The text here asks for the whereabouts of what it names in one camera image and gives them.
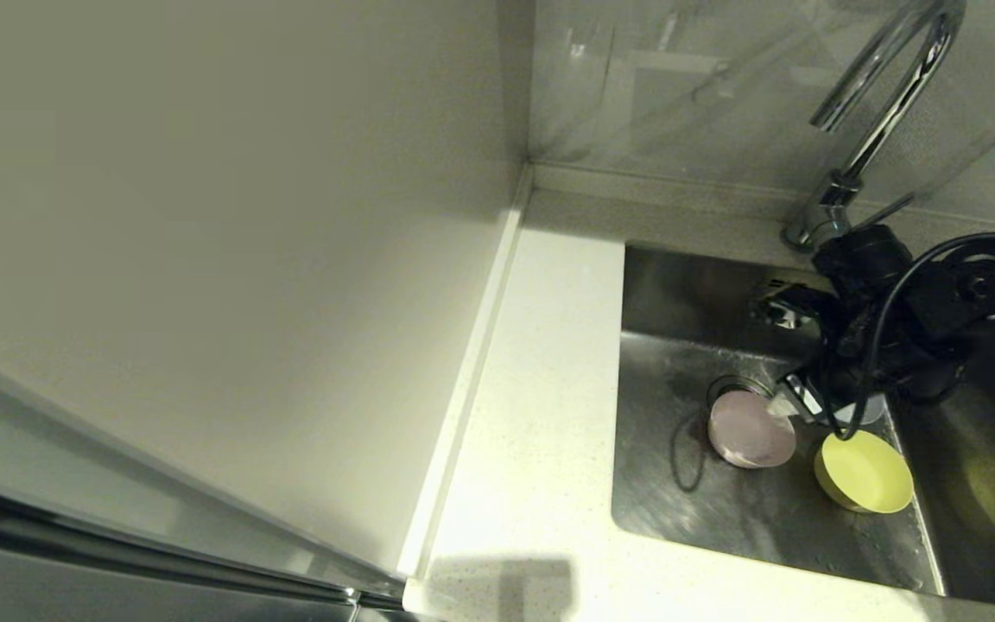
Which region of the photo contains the small white bowl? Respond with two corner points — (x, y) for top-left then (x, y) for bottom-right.
(833, 393), (889, 427)

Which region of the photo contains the round metal drain strainer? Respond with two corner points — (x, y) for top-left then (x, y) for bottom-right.
(707, 374), (776, 407)

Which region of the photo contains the chrome faucet lever handle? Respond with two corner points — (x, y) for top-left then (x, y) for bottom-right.
(859, 193), (916, 229)

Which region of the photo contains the chrome gooseneck faucet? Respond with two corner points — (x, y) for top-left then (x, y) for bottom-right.
(784, 0), (967, 254)

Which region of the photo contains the black camera cable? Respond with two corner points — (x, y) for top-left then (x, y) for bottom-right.
(826, 232), (995, 441)

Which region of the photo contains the pale pink bowl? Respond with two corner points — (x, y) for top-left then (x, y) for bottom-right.
(707, 389), (798, 470)

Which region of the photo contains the stainless steel sink basin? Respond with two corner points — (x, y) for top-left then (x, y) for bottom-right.
(612, 242), (995, 612)

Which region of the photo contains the white countertop edge strip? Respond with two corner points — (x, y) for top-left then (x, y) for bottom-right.
(398, 168), (533, 580)

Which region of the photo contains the dark refrigerator door handle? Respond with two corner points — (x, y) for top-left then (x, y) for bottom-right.
(0, 484), (403, 607)

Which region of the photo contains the yellow-green bowl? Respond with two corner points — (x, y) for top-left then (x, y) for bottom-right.
(814, 428), (915, 515)

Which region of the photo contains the white cabinet side panel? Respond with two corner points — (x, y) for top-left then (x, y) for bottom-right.
(0, 0), (536, 578)

